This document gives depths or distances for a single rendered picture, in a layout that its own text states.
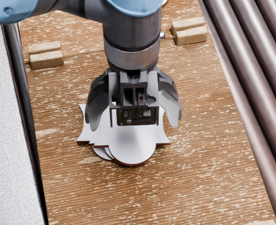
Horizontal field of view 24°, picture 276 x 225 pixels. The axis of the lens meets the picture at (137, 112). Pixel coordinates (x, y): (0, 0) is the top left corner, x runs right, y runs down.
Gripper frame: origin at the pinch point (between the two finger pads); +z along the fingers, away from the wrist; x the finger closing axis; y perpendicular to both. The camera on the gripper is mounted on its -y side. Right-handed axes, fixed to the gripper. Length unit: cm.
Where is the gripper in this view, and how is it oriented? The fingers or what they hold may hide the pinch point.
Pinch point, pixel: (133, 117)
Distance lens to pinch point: 105.7
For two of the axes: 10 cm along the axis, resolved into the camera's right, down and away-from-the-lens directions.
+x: 10.0, -0.4, 0.2
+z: 0.0, 5.4, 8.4
